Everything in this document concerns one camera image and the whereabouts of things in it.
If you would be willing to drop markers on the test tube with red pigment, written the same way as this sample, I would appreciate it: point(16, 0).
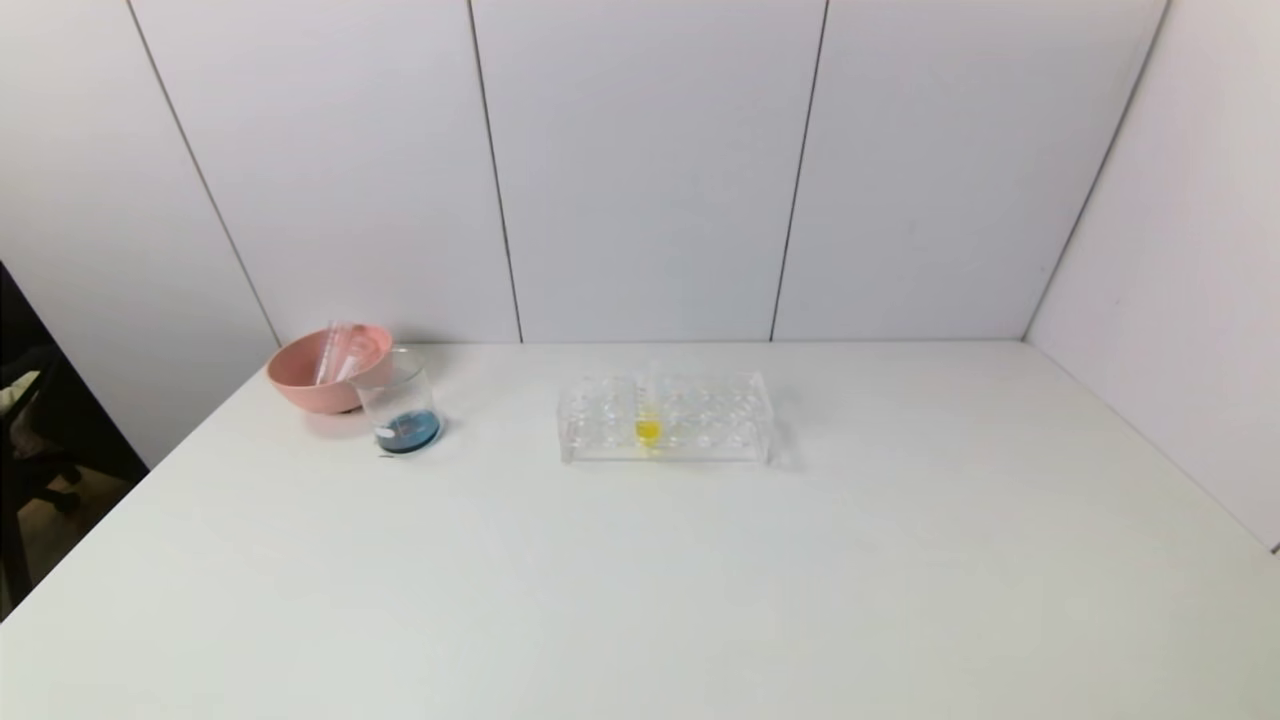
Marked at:
point(352, 358)

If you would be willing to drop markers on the test tube with blue pigment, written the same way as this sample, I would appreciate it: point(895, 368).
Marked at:
point(328, 352)

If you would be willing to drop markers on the test tube with yellow pigment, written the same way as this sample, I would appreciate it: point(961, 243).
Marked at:
point(648, 430)

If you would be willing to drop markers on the clear acrylic test tube rack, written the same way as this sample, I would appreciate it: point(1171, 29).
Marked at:
point(720, 430)

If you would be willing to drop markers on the clear glass beaker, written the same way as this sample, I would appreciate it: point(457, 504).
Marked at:
point(408, 432)

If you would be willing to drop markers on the pink plastic bowl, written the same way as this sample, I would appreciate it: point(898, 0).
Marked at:
point(300, 385)

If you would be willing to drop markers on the black office chair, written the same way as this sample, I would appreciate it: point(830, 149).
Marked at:
point(30, 470)

